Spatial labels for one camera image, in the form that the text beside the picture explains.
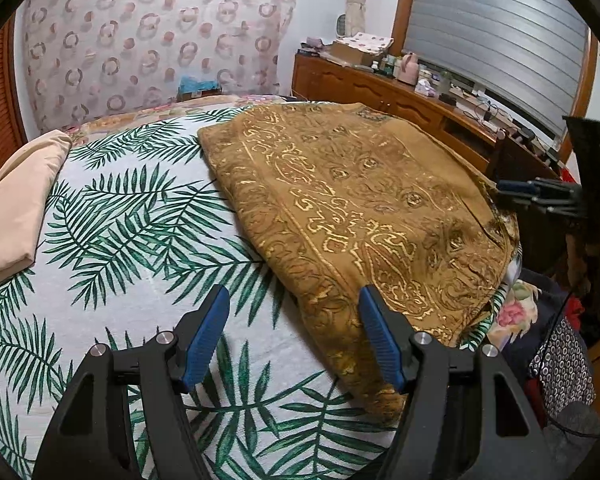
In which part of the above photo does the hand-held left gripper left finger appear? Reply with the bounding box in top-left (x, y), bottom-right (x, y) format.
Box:
top-left (32, 284), bottom-right (231, 480)

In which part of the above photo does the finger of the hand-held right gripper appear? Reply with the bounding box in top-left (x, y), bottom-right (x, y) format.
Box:
top-left (496, 193), bottom-right (582, 217)
top-left (496, 179), bottom-right (582, 197)

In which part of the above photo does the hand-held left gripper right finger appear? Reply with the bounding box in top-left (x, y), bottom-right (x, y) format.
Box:
top-left (357, 284), bottom-right (552, 480)

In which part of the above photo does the golden brown patterned cloth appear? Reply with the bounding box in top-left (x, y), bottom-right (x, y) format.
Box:
top-left (197, 101), bottom-right (521, 423)

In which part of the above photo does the dark wooden furniture piece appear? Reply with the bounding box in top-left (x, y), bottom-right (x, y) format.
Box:
top-left (489, 130), bottom-right (564, 186)

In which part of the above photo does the palm leaf print bed sheet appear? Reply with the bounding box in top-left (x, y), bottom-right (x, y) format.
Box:
top-left (0, 105), bottom-right (511, 480)

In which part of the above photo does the red cloth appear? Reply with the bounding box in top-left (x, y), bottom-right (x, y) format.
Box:
top-left (564, 294), bottom-right (590, 332)

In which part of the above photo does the pink kettle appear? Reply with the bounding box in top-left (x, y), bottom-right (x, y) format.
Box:
top-left (397, 52), bottom-right (422, 84)

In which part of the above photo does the window with grey blind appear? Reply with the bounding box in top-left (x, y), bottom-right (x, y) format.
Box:
top-left (392, 0), bottom-right (600, 142)

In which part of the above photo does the wooden cabinet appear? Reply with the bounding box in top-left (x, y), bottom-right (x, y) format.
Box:
top-left (292, 52), bottom-right (567, 182)

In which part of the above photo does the polka dot cloth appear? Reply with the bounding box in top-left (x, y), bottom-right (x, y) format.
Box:
top-left (340, 32), bottom-right (396, 57)

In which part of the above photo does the cardboard box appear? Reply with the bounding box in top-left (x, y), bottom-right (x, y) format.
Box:
top-left (329, 41), bottom-right (377, 68)

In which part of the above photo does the grey cloth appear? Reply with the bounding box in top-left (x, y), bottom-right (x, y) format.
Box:
top-left (542, 402), bottom-right (600, 477)

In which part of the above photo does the beige folded cloth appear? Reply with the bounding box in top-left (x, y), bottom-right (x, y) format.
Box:
top-left (0, 129), bottom-right (73, 289)

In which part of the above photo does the teal box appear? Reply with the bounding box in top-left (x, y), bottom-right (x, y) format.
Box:
top-left (177, 76), bottom-right (224, 102)

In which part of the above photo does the wooden slatted wardrobe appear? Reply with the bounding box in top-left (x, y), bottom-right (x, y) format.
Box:
top-left (0, 15), bottom-right (29, 196)

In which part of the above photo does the black white ring patterned fabric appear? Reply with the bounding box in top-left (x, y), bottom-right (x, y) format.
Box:
top-left (527, 317), bottom-right (597, 407)

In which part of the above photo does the ring patterned headboard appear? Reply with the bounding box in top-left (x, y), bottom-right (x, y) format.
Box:
top-left (17, 0), bottom-right (299, 136)

